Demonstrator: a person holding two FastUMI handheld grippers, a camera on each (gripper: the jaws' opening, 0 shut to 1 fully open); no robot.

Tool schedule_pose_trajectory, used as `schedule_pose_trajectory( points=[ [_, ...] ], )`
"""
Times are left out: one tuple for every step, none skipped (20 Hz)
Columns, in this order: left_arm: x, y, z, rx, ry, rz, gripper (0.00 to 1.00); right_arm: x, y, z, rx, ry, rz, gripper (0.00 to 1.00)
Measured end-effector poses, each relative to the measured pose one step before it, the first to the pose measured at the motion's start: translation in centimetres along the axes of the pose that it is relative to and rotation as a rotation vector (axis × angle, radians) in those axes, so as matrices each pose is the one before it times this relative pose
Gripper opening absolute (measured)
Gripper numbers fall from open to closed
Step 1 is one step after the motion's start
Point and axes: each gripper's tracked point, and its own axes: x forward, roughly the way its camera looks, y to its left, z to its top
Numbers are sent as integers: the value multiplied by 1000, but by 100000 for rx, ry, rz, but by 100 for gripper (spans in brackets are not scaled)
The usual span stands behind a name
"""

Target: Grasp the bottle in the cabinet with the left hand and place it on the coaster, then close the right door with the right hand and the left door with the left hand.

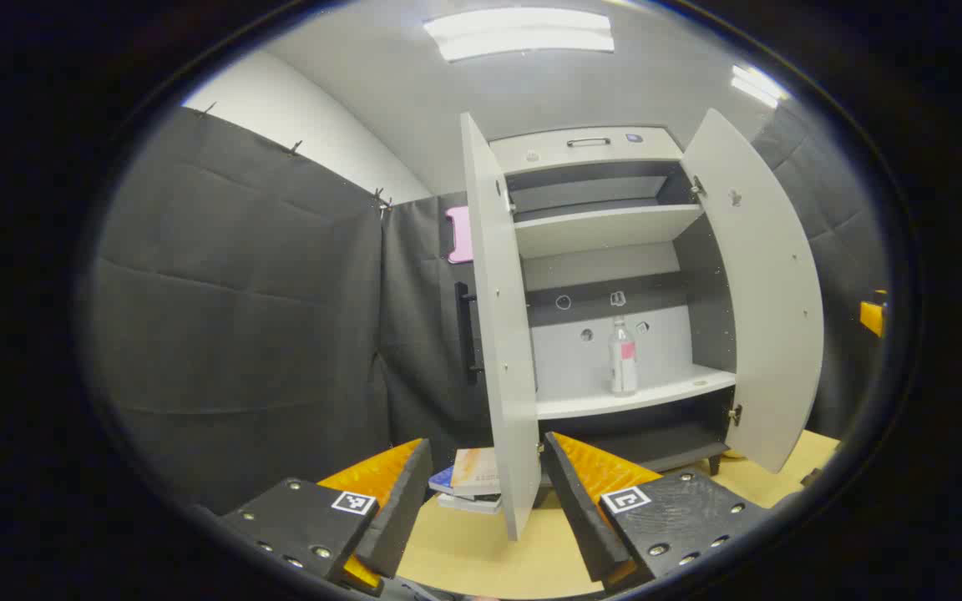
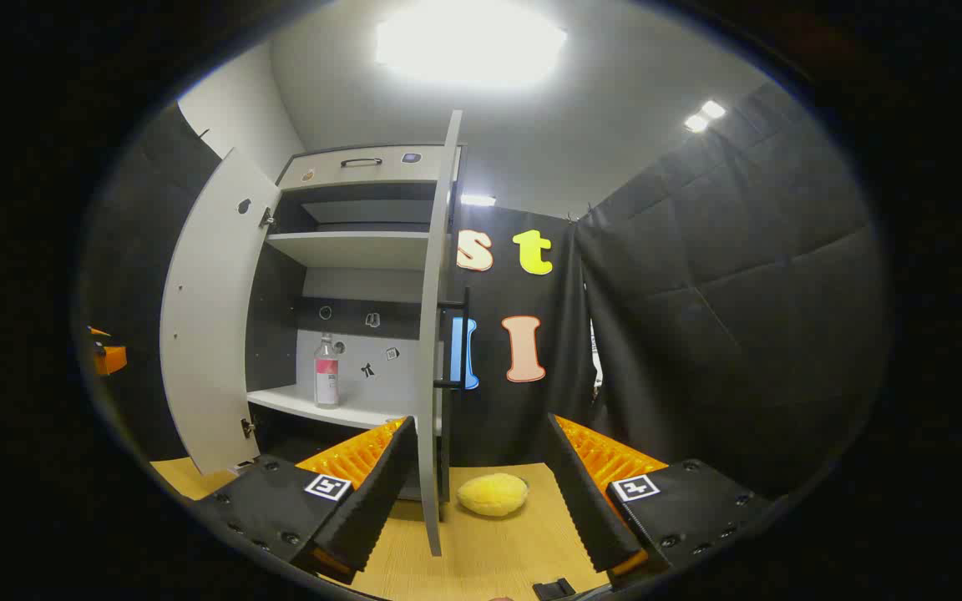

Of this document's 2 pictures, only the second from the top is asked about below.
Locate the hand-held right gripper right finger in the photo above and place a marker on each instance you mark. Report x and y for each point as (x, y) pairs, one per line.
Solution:
(589, 509)

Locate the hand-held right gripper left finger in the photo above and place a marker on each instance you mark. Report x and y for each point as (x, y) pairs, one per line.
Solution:
(377, 501)

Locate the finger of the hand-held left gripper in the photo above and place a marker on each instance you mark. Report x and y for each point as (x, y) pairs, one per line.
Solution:
(109, 359)

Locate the grey cabinet door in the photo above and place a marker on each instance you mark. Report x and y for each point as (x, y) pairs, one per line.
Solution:
(214, 317)
(429, 334)

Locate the clear plastic bottle pink label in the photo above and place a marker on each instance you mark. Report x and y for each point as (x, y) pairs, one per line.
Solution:
(326, 384)

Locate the grey cabinet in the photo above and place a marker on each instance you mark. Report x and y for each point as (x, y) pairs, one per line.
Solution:
(356, 249)

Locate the grey cabinet drawer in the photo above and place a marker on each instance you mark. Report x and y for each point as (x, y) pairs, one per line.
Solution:
(339, 171)

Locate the yellow sponge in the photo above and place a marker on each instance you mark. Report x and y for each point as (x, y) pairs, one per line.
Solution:
(493, 494)

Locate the black backdrop cloth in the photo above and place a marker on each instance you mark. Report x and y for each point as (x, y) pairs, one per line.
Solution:
(740, 292)

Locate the narrow ceiling light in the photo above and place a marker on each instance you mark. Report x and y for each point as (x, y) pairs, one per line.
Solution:
(478, 200)

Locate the small twin ceiling light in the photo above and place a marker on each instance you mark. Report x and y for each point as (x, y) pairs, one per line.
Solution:
(702, 115)

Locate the large ceiling light panel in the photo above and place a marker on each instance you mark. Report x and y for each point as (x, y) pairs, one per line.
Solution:
(468, 42)

